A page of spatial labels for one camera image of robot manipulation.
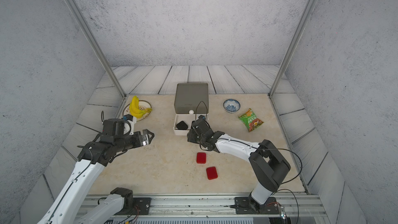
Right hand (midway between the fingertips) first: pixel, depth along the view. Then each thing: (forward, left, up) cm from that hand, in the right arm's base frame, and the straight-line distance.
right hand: (189, 135), depth 86 cm
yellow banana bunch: (+22, +39, -5) cm, 45 cm away
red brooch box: (-8, -6, -11) cm, 15 cm away
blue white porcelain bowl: (+30, -27, -9) cm, 41 cm away
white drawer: (+12, +2, -1) cm, 12 cm away
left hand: (-7, +18, +11) cm, 22 cm away
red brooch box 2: (-16, -12, -11) cm, 23 cm away
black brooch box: (+8, +5, -2) cm, 10 cm away
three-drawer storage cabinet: (+17, -1, +10) cm, 20 cm away
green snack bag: (+15, -38, -7) cm, 41 cm away
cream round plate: (+31, +38, -10) cm, 50 cm away
